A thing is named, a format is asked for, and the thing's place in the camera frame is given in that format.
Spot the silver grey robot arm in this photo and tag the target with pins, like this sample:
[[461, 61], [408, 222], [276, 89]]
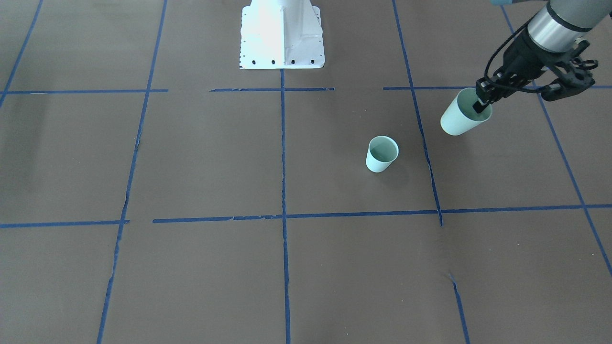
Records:
[[554, 28]]

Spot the mint green table cup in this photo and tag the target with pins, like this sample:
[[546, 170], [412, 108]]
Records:
[[382, 152]]

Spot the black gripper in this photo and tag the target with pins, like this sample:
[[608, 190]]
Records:
[[522, 58]]

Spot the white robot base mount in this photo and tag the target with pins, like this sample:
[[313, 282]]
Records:
[[281, 34]]

